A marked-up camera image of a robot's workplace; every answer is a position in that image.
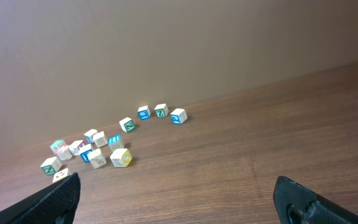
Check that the green z block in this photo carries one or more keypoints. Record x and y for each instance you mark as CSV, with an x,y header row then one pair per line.
x,y
161,110
51,165

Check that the brown circle block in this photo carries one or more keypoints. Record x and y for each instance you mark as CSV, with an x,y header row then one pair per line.
x,y
61,175

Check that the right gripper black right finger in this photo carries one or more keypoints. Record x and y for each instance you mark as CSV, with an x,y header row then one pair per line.
x,y
295,203

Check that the blue L block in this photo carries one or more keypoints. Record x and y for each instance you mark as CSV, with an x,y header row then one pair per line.
x,y
84,151

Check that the blue white back block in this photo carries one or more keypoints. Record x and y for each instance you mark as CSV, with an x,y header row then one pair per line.
x,y
89,135

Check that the right gripper black textured left finger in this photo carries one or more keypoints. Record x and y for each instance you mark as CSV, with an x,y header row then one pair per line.
x,y
56,203

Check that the yellow K block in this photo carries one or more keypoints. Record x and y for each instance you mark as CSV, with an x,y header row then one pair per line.
x,y
121,157

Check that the yellow animal block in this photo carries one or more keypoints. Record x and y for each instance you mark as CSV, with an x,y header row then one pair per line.
x,y
96,158

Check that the blue striped H block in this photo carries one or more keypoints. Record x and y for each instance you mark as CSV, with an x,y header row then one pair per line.
x,y
115,142

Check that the green V block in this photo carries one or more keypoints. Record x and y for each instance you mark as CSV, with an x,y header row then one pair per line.
x,y
127,124

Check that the pale pink block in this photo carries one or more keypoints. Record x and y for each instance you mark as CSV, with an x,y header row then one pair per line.
x,y
64,153

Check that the blue block far right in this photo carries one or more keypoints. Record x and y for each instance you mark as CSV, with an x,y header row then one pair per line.
x,y
178,116

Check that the plain wood picture block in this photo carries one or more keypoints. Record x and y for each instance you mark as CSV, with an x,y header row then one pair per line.
x,y
100,139

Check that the red I block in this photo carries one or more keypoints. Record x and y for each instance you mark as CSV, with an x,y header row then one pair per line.
x,y
75,146

